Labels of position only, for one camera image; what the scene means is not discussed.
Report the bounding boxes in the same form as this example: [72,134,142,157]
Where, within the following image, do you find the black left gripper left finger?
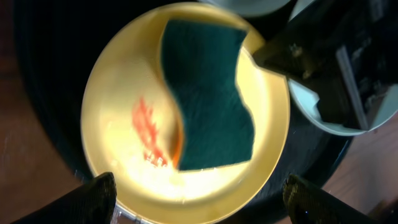
[13,172,117,224]

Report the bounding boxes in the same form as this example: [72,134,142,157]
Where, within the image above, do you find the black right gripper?
[251,0,398,131]

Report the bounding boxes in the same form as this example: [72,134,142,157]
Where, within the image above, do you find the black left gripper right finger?
[283,175,377,224]

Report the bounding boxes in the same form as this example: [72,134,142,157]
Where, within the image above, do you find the yellow plate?
[81,2,290,223]

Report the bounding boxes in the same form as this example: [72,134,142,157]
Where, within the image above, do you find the green and yellow sponge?
[160,19,255,171]

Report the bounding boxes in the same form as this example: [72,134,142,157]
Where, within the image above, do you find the mint green plate with stain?
[198,0,290,17]

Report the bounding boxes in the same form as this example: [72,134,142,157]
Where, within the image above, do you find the round black serving tray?
[14,0,352,223]

